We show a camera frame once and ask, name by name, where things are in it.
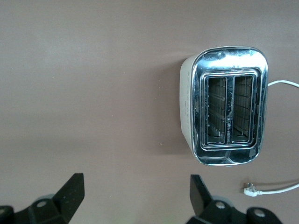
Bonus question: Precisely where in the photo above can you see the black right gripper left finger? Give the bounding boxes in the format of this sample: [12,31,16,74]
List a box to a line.
[0,172,84,224]

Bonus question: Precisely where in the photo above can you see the white and chrome toaster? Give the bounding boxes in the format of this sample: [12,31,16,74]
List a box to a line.
[179,46,269,167]

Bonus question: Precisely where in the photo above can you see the white toaster power cord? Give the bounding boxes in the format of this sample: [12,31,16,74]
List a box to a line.
[243,79,299,197]

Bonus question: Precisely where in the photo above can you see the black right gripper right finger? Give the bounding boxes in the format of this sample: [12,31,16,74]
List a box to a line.
[186,174,285,224]

